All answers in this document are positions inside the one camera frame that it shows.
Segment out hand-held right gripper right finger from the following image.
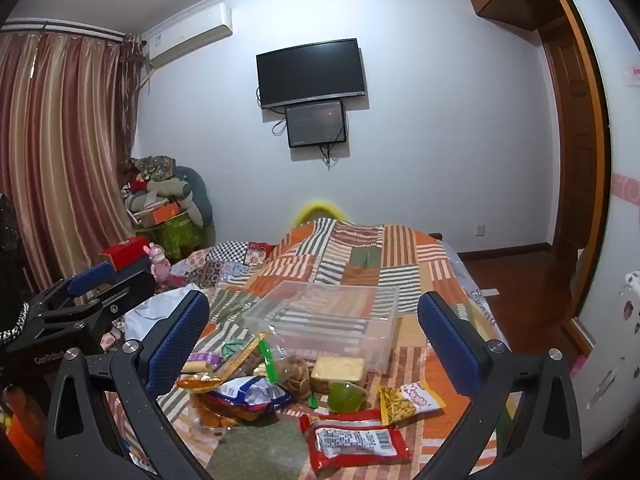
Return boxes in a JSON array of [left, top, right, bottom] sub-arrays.
[[417, 291, 584, 480]]

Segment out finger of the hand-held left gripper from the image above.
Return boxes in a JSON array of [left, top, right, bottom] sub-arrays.
[[22, 261, 119, 313], [37, 270, 157, 333]]

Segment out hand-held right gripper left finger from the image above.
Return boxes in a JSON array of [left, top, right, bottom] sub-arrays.
[[44, 289, 216, 480]]

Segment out purple and white candy packet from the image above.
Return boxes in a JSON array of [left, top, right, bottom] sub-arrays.
[[180, 351, 227, 375]]

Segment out small green packet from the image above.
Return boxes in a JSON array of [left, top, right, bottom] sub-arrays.
[[221, 338, 252, 361]]

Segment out clear bag with gold strip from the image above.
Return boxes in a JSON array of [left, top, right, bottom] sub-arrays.
[[175, 332, 272, 392]]

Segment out yellow snack packet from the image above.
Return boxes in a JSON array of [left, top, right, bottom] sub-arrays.
[[377, 379, 447, 427]]

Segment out orange snack packet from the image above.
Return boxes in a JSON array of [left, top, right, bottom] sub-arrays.
[[192, 394, 282, 429]]

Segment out blue and white snack packet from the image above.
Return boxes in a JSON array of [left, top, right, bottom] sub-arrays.
[[207, 374, 295, 414]]

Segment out pale biscuit packet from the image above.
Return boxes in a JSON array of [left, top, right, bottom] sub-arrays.
[[309, 356, 369, 395]]

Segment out green jelly cup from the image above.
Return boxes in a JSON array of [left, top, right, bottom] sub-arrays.
[[327, 381, 369, 415]]

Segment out cookie bag with green strip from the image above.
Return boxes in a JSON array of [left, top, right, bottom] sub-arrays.
[[257, 339, 322, 409]]

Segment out clear plastic container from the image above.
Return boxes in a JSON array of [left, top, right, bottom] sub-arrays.
[[242, 280, 401, 374]]

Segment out red packet with white label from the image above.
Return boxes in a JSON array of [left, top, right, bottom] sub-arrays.
[[298, 408, 414, 472]]

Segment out white crumpled cloth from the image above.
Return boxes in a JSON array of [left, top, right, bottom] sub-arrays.
[[123, 287, 202, 342]]

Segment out red box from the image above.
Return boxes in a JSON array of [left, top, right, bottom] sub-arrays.
[[98, 236, 152, 272]]

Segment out pink plush toy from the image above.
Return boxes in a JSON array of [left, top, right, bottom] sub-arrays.
[[146, 242, 174, 282]]

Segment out green printed box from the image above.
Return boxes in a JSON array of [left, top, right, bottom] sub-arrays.
[[159, 212, 205, 262]]

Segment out orange cardboard box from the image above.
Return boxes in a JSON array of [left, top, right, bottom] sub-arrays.
[[139, 203, 182, 227]]

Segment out orange garment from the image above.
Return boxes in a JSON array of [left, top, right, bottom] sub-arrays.
[[0, 384, 48, 480]]

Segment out dark glittery cloth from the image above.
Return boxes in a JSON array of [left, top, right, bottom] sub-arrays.
[[0, 192, 27, 311]]

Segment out checked patchwork quilt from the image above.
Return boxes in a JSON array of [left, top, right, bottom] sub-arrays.
[[167, 240, 282, 292]]

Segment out pile of folded bedding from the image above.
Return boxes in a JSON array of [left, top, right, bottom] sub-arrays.
[[120, 156, 201, 228]]

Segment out striped patchwork blanket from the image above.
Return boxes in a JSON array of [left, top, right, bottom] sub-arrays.
[[100, 217, 512, 480]]

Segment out striped brown curtain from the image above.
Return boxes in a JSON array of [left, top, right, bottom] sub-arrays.
[[0, 30, 146, 293]]

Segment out yellow plastic hoop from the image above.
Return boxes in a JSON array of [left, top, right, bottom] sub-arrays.
[[293, 201, 349, 227]]

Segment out white wardrobe with pink stickers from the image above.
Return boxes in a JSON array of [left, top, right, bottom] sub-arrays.
[[550, 0, 640, 461]]

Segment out wooden door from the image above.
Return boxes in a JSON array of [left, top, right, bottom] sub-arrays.
[[536, 7, 610, 286]]

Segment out small black monitor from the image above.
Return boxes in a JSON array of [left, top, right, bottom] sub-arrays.
[[285, 101, 348, 149]]

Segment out white air conditioner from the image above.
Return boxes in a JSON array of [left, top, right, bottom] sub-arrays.
[[144, 2, 234, 67]]

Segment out black monitor cable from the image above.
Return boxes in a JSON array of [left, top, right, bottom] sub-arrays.
[[319, 142, 342, 170]]

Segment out white curtain rail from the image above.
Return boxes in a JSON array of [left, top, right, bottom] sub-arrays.
[[0, 18, 127, 42]]

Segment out black wall television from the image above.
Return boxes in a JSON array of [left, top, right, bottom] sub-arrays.
[[256, 38, 369, 110]]

